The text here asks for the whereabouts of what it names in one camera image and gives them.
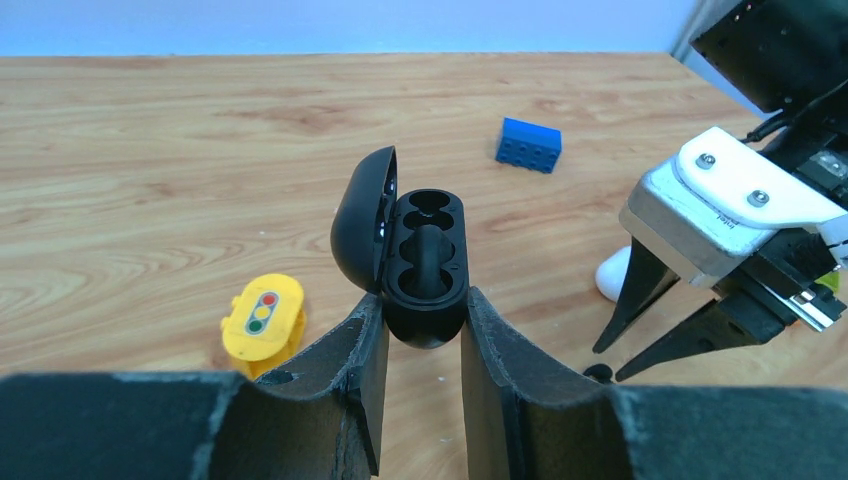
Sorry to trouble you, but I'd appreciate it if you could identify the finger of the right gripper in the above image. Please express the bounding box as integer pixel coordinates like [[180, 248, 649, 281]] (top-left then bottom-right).
[[592, 237, 680, 354], [615, 299, 789, 381]]

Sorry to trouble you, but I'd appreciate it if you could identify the green toy brick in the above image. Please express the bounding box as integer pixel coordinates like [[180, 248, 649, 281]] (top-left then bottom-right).
[[816, 271, 840, 295]]

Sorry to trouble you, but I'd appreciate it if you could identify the blue toy brick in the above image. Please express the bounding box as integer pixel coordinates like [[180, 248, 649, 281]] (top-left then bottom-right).
[[494, 117, 563, 174]]

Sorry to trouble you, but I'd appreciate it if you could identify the black earbud case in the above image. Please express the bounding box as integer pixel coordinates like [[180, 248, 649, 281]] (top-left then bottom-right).
[[330, 146, 470, 349]]

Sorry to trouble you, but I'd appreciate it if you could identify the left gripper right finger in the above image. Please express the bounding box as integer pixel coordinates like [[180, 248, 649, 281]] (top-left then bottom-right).
[[461, 288, 847, 479]]

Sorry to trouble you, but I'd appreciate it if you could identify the white earbud charging case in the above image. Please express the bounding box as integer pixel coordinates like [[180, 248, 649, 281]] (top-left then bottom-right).
[[594, 246, 631, 303]]

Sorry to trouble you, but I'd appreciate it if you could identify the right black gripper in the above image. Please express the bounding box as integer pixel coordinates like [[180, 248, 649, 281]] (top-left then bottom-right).
[[688, 0, 848, 346]]

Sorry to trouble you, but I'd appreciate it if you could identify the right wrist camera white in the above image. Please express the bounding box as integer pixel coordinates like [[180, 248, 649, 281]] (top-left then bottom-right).
[[619, 126, 847, 287]]

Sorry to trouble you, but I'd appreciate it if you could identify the yellow traffic light toy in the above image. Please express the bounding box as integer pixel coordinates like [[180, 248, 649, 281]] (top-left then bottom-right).
[[220, 273, 306, 380]]

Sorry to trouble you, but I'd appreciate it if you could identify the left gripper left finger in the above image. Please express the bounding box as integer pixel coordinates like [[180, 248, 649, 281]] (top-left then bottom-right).
[[1, 294, 388, 479]]

